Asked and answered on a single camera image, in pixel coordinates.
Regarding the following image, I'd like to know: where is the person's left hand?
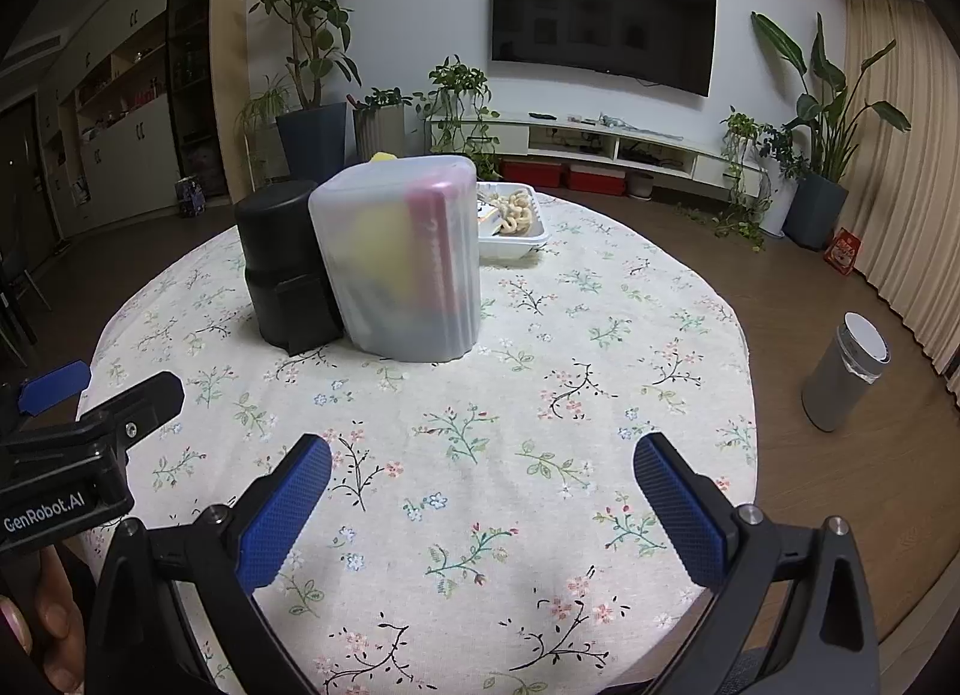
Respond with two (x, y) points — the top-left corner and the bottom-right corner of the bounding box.
(0, 541), (89, 695)

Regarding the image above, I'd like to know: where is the white television cabinet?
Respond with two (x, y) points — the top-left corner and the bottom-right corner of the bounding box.
(424, 110), (775, 199)

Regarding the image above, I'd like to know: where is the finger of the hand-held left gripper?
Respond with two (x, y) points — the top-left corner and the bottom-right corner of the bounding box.
(15, 360), (93, 419)
(75, 371), (186, 458)

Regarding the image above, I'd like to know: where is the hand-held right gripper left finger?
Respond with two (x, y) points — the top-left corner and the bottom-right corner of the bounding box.
(86, 434), (332, 695)

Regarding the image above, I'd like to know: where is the dark grey plant pot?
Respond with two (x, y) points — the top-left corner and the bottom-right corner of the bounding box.
(784, 174), (851, 251)

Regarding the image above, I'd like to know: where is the trailing pothos plant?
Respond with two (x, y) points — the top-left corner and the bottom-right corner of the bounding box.
(412, 54), (503, 176)

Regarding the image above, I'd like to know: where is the dark dining chair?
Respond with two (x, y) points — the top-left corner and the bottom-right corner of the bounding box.
(0, 251), (55, 368)

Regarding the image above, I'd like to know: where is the white tall plant pot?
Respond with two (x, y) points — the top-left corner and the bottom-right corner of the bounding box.
(765, 174), (800, 239)

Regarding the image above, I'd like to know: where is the floral tablecloth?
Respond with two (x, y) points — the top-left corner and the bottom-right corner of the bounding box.
(75, 191), (761, 695)

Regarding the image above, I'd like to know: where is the translucent plastic container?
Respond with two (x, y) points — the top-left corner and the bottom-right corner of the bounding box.
(307, 154), (482, 363)

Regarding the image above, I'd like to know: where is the cream chunky scrunchie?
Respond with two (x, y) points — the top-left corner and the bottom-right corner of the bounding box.
(489, 189), (546, 236)

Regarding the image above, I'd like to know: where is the bushy vine plant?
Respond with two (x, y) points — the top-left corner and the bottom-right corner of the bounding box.
(675, 106), (797, 251)

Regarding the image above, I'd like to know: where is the red paper bag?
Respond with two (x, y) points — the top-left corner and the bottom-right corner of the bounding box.
(823, 227), (864, 278)

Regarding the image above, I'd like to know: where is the small green plant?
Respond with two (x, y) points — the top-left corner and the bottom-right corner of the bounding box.
(351, 87), (415, 115)

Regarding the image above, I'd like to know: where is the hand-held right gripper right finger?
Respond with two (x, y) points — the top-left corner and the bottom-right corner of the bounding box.
(634, 432), (880, 695)

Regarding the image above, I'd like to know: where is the dark display shelf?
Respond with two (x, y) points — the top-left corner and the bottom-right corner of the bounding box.
(166, 0), (227, 199)

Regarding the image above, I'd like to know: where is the broad leaf plant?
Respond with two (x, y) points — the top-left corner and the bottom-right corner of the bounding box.
(751, 11), (913, 180)

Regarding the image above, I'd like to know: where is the tall leafy plant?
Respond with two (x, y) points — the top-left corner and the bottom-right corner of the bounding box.
(250, 0), (362, 113)

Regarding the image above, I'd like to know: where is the white ribbed plant pot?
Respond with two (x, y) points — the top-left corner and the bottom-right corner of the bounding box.
(352, 106), (407, 163)

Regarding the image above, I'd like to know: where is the dark blue plant pot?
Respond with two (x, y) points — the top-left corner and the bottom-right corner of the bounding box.
(275, 103), (350, 184)

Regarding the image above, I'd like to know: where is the white wall cabinet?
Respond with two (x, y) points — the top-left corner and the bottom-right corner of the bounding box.
(36, 11), (178, 233)

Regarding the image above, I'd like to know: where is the red storage box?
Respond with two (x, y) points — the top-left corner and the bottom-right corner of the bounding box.
(566, 163), (628, 197)
(500, 159), (566, 189)

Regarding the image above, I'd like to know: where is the wall television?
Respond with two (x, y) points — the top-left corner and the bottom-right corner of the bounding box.
(491, 0), (719, 98)

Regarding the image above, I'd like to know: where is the white plastic tray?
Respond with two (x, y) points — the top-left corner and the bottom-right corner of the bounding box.
(472, 180), (553, 263)

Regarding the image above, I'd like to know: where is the spider plant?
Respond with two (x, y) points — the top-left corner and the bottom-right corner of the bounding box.
(235, 73), (295, 143)

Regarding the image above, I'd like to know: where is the beige curtain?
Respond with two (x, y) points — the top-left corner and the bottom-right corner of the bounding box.
(843, 0), (960, 383)

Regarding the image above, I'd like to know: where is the grey trash bin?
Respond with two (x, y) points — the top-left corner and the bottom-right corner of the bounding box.
(800, 311), (892, 433)

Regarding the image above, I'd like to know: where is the black cylindrical container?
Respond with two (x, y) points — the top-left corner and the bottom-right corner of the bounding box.
(234, 179), (347, 356)

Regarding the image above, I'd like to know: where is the pink sponge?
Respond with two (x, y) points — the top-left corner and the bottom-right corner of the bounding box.
(403, 186), (460, 323)

